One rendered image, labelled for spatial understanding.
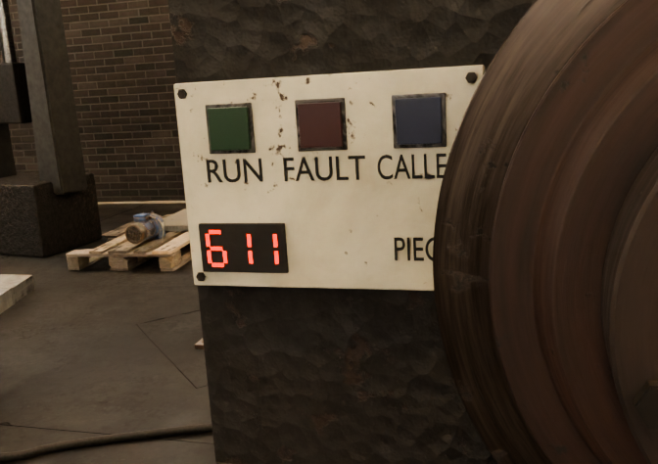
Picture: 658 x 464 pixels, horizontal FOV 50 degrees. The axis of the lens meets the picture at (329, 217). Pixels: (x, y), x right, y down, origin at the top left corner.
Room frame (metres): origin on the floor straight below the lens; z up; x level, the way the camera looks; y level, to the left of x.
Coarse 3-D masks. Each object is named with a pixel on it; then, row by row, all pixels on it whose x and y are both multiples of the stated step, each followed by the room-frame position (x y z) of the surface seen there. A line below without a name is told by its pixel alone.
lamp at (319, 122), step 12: (300, 108) 0.58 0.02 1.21; (312, 108) 0.58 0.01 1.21; (324, 108) 0.58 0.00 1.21; (336, 108) 0.58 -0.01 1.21; (300, 120) 0.58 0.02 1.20; (312, 120) 0.58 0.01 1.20; (324, 120) 0.58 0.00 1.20; (336, 120) 0.58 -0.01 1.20; (300, 132) 0.58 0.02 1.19; (312, 132) 0.58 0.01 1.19; (324, 132) 0.58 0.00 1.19; (336, 132) 0.58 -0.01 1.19; (312, 144) 0.58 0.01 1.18; (324, 144) 0.58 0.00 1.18; (336, 144) 0.58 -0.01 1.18
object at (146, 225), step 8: (136, 216) 4.82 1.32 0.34; (144, 216) 4.81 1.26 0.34; (152, 216) 4.93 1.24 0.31; (160, 216) 5.01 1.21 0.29; (136, 224) 4.74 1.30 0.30; (144, 224) 4.78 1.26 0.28; (152, 224) 4.88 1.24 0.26; (160, 224) 4.94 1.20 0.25; (128, 232) 4.73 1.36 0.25; (136, 232) 4.72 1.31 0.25; (144, 232) 4.73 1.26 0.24; (152, 232) 4.86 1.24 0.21; (160, 232) 4.95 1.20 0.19; (128, 240) 4.73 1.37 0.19; (136, 240) 4.76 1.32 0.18; (144, 240) 4.76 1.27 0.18
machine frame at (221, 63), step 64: (192, 0) 0.64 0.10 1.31; (256, 0) 0.62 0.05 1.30; (320, 0) 0.60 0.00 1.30; (384, 0) 0.59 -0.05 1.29; (448, 0) 0.57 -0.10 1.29; (512, 0) 0.56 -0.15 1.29; (192, 64) 0.64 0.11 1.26; (256, 64) 0.62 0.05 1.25; (320, 64) 0.60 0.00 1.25; (384, 64) 0.59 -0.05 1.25; (448, 64) 0.58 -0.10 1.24; (256, 320) 0.63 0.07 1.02; (320, 320) 0.61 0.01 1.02; (384, 320) 0.59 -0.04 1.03; (256, 384) 0.63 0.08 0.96; (320, 384) 0.61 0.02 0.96; (384, 384) 0.59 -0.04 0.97; (448, 384) 0.58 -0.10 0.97; (256, 448) 0.63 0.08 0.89; (320, 448) 0.61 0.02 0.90; (384, 448) 0.59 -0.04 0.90; (448, 448) 0.58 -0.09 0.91
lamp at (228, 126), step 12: (216, 108) 0.61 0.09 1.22; (228, 108) 0.60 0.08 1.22; (240, 108) 0.60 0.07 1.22; (216, 120) 0.60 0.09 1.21; (228, 120) 0.60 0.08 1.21; (240, 120) 0.60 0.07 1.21; (216, 132) 0.60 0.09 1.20; (228, 132) 0.60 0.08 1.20; (240, 132) 0.60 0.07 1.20; (216, 144) 0.60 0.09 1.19; (228, 144) 0.60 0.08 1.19; (240, 144) 0.60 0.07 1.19
